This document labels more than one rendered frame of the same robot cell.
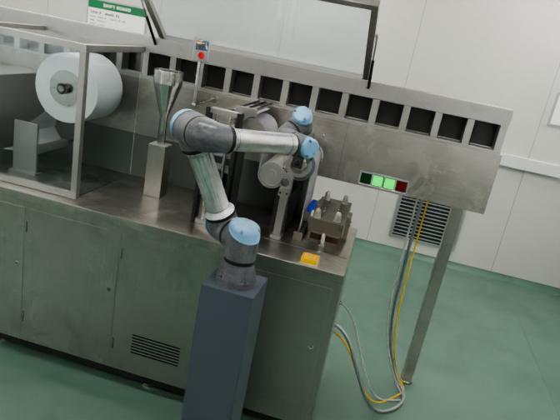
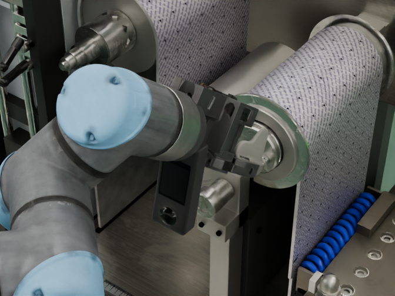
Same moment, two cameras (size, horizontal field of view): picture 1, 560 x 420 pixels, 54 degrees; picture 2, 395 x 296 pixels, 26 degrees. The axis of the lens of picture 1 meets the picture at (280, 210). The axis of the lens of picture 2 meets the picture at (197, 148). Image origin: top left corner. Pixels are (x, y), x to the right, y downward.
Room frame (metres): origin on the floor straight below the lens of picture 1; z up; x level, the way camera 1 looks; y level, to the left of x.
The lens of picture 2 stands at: (1.58, -0.37, 1.97)
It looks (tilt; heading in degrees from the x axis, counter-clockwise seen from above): 39 degrees down; 26
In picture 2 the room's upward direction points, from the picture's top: straight up
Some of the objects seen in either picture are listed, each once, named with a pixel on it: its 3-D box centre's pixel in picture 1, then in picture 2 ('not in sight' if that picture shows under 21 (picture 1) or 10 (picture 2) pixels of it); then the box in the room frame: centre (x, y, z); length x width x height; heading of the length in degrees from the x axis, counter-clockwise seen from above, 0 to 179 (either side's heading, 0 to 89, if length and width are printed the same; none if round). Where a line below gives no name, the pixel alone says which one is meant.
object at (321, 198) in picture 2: (310, 191); (333, 189); (2.54, -0.13, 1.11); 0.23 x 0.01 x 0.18; 171
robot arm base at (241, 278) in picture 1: (237, 268); not in sight; (1.86, 0.11, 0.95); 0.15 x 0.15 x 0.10
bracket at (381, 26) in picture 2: not in sight; (365, 27); (2.73, -0.10, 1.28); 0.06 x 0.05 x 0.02; 171
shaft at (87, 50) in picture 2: not in sight; (77, 57); (2.39, 0.21, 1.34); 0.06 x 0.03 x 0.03; 171
